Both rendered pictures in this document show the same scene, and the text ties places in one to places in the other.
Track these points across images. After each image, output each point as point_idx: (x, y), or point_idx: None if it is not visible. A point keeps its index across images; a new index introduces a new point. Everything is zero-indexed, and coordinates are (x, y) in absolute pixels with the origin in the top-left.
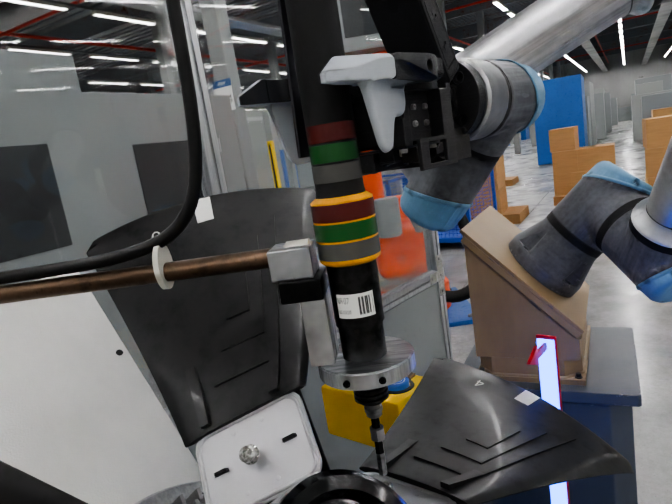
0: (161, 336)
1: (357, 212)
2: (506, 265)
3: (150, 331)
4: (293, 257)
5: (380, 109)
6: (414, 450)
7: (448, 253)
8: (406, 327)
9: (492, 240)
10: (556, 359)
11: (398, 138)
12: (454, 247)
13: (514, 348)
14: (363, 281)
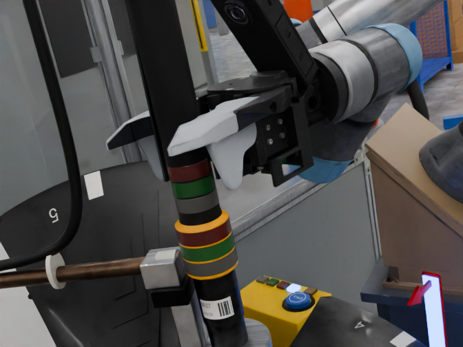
0: (61, 310)
1: (212, 238)
2: (412, 180)
3: (52, 306)
4: (162, 270)
5: (226, 158)
6: None
7: (393, 100)
8: (328, 212)
9: (400, 150)
10: (440, 295)
11: (253, 158)
12: (399, 92)
13: (420, 259)
14: (222, 290)
